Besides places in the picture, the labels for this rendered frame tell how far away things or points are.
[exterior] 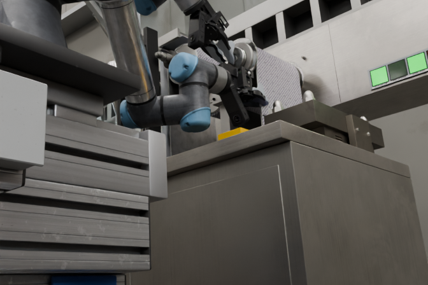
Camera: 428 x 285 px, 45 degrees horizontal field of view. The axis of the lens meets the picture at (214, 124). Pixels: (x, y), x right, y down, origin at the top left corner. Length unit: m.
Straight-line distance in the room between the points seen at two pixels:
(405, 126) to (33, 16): 2.81
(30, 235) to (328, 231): 0.73
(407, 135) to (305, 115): 1.93
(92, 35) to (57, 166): 5.04
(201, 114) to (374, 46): 0.72
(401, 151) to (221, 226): 2.18
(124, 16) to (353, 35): 0.89
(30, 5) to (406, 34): 1.28
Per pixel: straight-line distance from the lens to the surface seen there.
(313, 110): 1.33
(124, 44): 1.16
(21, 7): 0.63
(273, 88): 1.58
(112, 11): 1.14
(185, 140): 1.78
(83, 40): 5.71
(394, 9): 1.75
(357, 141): 1.45
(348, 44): 1.78
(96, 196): 0.60
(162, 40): 1.85
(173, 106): 1.24
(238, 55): 1.57
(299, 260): 1.04
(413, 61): 1.65
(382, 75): 1.68
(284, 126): 1.07
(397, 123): 3.26
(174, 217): 1.27
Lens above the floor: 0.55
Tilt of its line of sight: 19 degrees up
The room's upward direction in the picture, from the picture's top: 4 degrees counter-clockwise
